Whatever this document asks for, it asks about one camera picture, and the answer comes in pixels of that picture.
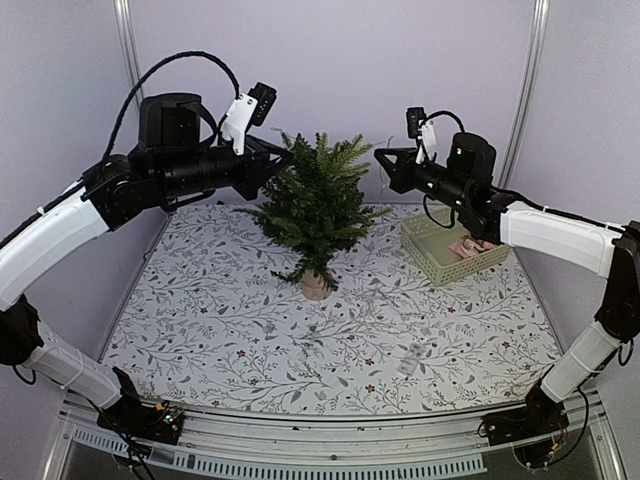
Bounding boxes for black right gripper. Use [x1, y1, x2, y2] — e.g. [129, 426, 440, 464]
[376, 147, 470, 211]

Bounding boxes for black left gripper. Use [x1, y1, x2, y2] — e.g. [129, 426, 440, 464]
[158, 134, 295, 200]

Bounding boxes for small green christmas tree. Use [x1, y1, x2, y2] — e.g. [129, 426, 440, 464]
[239, 131, 387, 301]

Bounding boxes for clear wire fairy lights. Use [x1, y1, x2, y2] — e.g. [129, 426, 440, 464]
[269, 127, 401, 341]

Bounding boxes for pale green perforated basket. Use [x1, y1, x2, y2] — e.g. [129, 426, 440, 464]
[400, 209, 510, 286]

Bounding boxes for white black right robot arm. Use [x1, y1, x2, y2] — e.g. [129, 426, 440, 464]
[374, 133, 639, 436]

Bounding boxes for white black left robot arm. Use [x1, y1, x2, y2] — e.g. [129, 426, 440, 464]
[1, 84, 291, 434]

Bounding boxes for pink bow ornaments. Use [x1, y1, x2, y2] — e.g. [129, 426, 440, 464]
[448, 236, 495, 259]

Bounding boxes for floral white table mat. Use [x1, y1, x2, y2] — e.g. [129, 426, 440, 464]
[103, 205, 559, 416]

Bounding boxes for clear battery box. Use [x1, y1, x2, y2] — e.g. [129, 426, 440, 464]
[397, 344, 425, 376]

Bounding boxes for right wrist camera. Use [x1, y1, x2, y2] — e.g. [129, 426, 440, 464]
[406, 107, 437, 164]

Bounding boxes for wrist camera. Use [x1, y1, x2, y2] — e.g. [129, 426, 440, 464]
[219, 82, 277, 156]
[406, 107, 437, 164]

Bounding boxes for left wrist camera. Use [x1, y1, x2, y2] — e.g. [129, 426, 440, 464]
[219, 82, 277, 156]

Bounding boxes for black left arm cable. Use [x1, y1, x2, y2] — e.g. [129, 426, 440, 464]
[99, 49, 241, 166]

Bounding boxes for left aluminium frame post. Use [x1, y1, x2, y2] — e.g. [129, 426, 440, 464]
[113, 0, 145, 129]

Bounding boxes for aluminium frame post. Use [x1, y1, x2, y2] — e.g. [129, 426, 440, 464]
[496, 1, 550, 188]
[113, 0, 145, 129]

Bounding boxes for right aluminium frame post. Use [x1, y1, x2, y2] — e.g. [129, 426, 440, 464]
[496, 1, 550, 188]

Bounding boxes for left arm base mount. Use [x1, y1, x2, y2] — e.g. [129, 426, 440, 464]
[97, 396, 184, 445]

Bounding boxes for aluminium front rail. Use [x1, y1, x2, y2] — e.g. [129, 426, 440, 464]
[43, 389, 629, 479]

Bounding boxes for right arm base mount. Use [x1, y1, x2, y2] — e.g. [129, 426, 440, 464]
[476, 401, 590, 471]

